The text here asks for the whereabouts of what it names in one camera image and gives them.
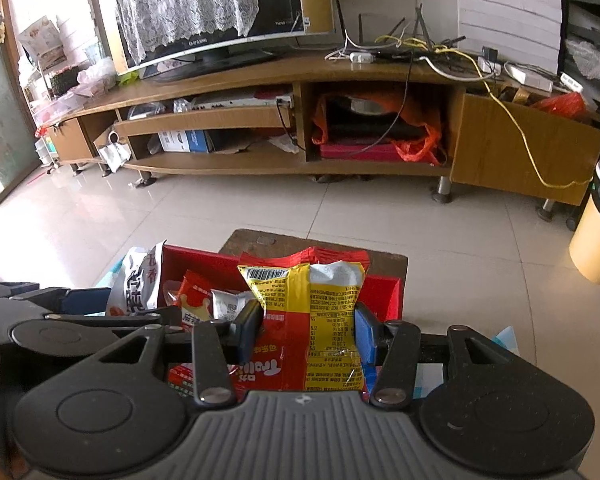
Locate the black storage rack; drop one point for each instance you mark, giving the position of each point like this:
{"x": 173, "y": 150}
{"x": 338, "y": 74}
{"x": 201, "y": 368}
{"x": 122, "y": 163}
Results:
{"x": 580, "y": 25}

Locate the wooden tv stand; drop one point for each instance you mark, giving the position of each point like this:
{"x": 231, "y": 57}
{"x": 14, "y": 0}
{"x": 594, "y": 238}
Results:
{"x": 520, "y": 145}

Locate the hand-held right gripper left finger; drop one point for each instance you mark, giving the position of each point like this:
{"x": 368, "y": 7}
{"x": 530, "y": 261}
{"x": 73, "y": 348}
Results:
{"x": 247, "y": 332}

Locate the white power strip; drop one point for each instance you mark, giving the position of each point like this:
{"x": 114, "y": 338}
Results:
{"x": 490, "y": 66}

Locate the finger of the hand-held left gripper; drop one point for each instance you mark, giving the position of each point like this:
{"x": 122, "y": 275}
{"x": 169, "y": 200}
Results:
{"x": 165, "y": 319}
{"x": 87, "y": 301}

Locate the orange plastic bag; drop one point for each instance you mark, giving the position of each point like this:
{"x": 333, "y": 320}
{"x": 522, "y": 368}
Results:
{"x": 415, "y": 150}

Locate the white packet with red print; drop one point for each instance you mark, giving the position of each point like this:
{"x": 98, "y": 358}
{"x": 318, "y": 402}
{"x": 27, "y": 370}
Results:
{"x": 135, "y": 280}

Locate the yellow red snack packet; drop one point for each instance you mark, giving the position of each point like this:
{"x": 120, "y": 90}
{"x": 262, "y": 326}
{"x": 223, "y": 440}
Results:
{"x": 300, "y": 320}

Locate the white plastic bags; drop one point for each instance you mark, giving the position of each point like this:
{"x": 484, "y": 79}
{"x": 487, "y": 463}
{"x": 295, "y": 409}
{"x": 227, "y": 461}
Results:
{"x": 97, "y": 77}

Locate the black router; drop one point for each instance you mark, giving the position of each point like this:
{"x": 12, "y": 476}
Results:
{"x": 390, "y": 50}

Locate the flat red box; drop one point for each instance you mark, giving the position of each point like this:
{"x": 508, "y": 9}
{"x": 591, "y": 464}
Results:
{"x": 350, "y": 152}

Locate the red cardboard box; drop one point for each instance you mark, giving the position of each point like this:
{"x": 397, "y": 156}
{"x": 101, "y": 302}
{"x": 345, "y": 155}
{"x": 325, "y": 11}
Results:
{"x": 385, "y": 300}

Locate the white paper bag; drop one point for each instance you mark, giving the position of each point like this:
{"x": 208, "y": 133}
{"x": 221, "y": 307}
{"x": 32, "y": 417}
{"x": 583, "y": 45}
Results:
{"x": 114, "y": 152}

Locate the blue white checkered mat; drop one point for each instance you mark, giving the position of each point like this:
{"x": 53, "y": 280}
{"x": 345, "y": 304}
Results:
{"x": 505, "y": 340}

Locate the yellow trash bin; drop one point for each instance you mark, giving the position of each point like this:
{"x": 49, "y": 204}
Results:
{"x": 595, "y": 240}

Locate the white trolley shelf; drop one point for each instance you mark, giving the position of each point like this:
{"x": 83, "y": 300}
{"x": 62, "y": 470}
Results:
{"x": 47, "y": 147}

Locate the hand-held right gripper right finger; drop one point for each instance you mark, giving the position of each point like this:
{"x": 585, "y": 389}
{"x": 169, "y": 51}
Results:
{"x": 367, "y": 335}

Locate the white power adapter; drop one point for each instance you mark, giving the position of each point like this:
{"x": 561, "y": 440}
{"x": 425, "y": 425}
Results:
{"x": 362, "y": 57}

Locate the white lace cloth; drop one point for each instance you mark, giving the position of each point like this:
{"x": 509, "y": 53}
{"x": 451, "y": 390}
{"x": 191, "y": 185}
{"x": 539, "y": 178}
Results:
{"x": 180, "y": 0}

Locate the small silver snack packet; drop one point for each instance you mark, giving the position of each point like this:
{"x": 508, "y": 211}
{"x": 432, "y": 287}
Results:
{"x": 227, "y": 305}

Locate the white flat device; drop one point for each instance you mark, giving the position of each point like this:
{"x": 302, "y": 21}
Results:
{"x": 530, "y": 76}

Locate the glass sliding door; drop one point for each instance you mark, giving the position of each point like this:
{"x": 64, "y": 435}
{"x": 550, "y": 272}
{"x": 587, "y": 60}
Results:
{"x": 0, "y": 125}

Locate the red plastic bag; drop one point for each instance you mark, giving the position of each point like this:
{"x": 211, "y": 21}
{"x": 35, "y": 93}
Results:
{"x": 560, "y": 105}

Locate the white blue carton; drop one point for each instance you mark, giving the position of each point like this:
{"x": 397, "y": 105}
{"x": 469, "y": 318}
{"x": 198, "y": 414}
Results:
{"x": 180, "y": 141}

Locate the white set-top box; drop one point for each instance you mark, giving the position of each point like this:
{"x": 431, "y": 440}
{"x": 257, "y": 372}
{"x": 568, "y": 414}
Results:
{"x": 240, "y": 100}

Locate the long red snack packet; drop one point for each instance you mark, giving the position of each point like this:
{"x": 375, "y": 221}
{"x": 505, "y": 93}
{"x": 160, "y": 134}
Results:
{"x": 195, "y": 295}

